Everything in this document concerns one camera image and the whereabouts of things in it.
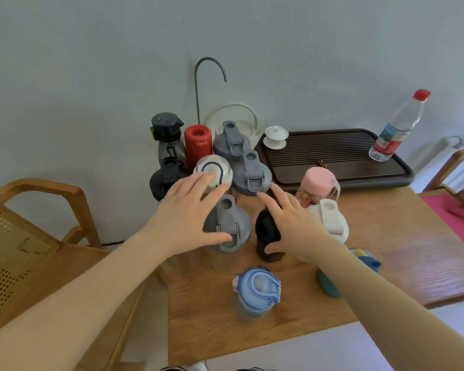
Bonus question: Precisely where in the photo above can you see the dark slatted tea tray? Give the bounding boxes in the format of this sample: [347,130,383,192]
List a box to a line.
[254,128,415,193]

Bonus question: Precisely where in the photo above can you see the light blue lid bottle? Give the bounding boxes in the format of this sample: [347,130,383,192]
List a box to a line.
[232,266,282,322]

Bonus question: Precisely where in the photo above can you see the smoky bottle with black lid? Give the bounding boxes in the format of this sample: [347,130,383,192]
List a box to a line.
[150,112,187,167]

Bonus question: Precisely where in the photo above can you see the teal bottle with blue lid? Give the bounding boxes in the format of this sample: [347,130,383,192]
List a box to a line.
[317,248,382,299]

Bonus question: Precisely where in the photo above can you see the pink lid bottle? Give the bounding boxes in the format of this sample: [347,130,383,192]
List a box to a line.
[295,166,341,208]

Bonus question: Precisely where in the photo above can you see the wooden chair with pink cushion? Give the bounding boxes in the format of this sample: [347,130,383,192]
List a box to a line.
[421,147,464,214]

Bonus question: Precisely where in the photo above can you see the white kettle with round handle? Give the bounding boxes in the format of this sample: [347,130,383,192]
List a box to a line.
[205,104,270,151]

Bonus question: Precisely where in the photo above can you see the clear bottle with white lid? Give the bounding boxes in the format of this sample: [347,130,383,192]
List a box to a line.
[306,199,350,245]

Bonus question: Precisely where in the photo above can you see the plastic water bottle red cap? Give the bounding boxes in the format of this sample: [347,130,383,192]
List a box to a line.
[368,89,432,163]

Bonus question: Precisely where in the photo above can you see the clear bottle with grey lid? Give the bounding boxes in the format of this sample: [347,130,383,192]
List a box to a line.
[203,194,253,273]
[213,120,252,163]
[231,150,273,198]

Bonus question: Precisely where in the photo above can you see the wooden rattan chair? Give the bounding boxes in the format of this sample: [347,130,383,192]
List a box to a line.
[0,178,148,371]

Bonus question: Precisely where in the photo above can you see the person's left forearm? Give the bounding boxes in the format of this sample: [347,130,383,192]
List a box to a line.
[0,227,171,371]

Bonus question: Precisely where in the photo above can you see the dark grey bottle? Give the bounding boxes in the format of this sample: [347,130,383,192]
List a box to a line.
[150,157,190,202]

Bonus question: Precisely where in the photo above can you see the person's right hand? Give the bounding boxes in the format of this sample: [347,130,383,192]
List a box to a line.
[256,182,334,264]

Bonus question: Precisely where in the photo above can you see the white lidded tea cup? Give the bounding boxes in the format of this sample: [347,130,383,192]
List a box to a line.
[263,125,289,150]

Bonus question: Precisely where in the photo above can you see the person's left hand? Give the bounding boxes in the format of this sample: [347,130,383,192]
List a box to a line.
[143,173,233,260]

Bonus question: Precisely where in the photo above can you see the grey gooseneck faucet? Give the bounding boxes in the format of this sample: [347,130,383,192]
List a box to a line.
[194,56,229,115]

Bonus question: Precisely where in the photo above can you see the white lid bottle navy handle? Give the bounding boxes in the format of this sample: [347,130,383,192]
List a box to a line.
[193,154,233,194]

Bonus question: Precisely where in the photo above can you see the person's right forearm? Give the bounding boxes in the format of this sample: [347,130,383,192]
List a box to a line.
[305,242,464,371]

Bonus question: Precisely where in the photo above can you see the black and brown bottle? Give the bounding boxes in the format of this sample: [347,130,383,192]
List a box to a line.
[254,207,287,263]

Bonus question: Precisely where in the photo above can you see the white radiator pipe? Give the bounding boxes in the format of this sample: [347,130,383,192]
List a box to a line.
[443,132,464,149]

